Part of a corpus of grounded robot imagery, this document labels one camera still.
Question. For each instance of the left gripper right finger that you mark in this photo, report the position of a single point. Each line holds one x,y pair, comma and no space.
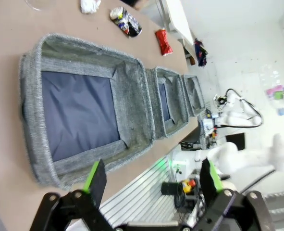
207,183

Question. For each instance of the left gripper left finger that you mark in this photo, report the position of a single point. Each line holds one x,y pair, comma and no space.
96,183

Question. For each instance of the crushed red soda can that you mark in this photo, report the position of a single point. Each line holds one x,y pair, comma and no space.
164,42

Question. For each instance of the crushed black soda can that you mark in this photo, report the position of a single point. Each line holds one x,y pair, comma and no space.
126,21

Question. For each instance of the clear plastic bottles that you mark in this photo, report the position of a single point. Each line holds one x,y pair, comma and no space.
39,4

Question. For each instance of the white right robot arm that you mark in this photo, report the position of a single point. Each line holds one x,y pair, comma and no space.
228,156

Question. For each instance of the white lab robot arm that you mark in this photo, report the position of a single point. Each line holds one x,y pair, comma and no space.
238,119

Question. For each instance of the yellow emergency stop button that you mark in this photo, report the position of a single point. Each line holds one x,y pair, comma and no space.
187,186

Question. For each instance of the black cylinder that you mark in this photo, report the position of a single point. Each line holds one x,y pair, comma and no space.
169,188

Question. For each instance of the grey fabric basket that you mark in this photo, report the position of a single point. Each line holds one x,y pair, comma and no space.
194,96
79,106
164,101

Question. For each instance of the dark purple wrapper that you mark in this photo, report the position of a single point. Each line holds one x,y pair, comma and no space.
200,53

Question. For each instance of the white table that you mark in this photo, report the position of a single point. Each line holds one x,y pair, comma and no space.
177,16

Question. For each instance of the crumpled white paper ball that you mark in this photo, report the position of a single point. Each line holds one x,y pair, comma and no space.
90,6

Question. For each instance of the aluminium profile frame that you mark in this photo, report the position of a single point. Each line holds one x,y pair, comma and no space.
137,192

